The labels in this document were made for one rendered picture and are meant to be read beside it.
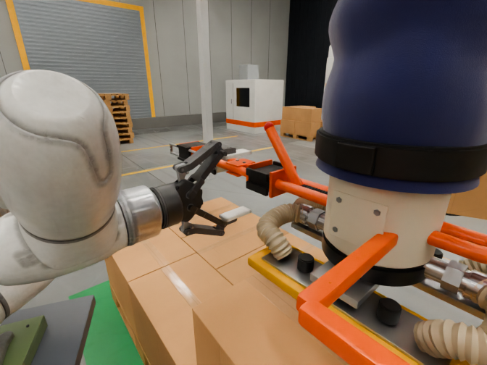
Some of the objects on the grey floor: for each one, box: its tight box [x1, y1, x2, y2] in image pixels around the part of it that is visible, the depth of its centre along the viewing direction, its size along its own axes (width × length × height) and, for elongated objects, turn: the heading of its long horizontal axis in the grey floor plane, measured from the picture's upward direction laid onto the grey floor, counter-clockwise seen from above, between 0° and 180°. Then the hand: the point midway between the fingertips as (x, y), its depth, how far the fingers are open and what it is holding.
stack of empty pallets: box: [98, 93, 134, 143], centre depth 727 cm, size 129×110×130 cm
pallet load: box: [280, 106, 322, 142], centre depth 807 cm, size 121×102×90 cm
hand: (243, 182), depth 57 cm, fingers open, 13 cm apart
